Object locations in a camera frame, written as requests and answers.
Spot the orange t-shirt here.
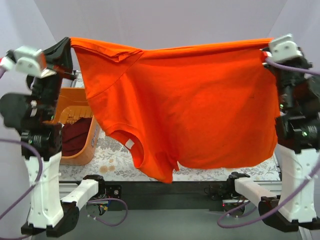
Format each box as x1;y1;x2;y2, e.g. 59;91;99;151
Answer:
71;37;280;183

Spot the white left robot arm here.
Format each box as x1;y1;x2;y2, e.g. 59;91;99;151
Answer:
0;37;107;238

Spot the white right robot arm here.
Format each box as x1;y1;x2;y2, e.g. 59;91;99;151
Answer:
226;43;320;233

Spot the orange plastic basket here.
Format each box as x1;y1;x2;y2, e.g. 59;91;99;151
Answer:
53;87;101;166

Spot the dark red t-shirt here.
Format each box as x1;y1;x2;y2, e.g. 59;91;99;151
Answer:
62;117;92;157

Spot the floral patterned table mat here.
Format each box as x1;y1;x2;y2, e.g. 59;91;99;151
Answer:
58;72;282;182

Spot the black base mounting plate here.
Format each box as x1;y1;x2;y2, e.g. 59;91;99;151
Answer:
106;192;245;211

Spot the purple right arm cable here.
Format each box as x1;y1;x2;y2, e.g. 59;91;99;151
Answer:
216;58;320;229

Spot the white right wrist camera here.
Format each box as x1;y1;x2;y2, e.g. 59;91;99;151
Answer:
261;33;303;64

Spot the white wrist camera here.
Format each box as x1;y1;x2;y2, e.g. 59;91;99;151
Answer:
0;46;56;79
261;33;303;64

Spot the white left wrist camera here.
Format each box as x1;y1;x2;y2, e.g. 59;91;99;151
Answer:
0;46;56;79

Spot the aluminium frame rail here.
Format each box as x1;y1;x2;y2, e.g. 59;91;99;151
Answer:
57;181;283;206

